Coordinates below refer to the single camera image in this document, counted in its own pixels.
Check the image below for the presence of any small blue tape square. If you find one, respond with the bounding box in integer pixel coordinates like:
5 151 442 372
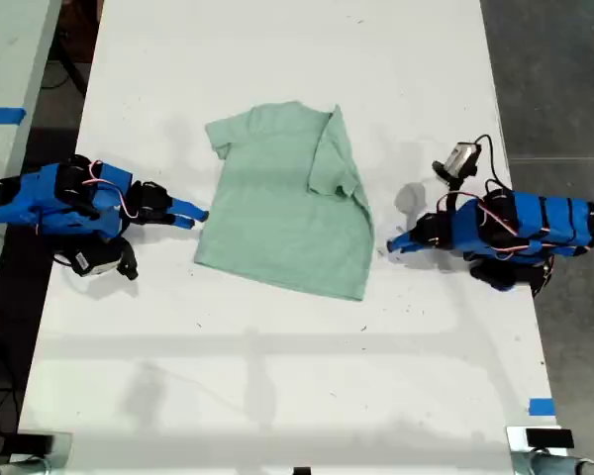
528 396 557 418

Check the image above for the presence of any white side table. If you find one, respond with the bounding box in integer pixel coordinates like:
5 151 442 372
0 0 63 318

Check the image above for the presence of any small black box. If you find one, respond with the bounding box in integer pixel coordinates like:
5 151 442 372
525 427 575 449
16 432 56 454

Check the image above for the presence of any grey metal pipe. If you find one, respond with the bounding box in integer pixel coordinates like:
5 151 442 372
0 458 51 475
528 451 594 475

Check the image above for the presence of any pale green T-shirt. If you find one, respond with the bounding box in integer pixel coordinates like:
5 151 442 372
193 100 376 303

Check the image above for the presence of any silver metal bracket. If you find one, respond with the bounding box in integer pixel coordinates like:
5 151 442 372
505 425 576 475
8 429 76 475

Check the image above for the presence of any black camera box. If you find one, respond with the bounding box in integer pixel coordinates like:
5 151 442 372
72 245 121 278
442 142 482 177

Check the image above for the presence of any short black camera stalk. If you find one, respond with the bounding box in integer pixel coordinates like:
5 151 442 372
432 160 465 200
115 237 141 281

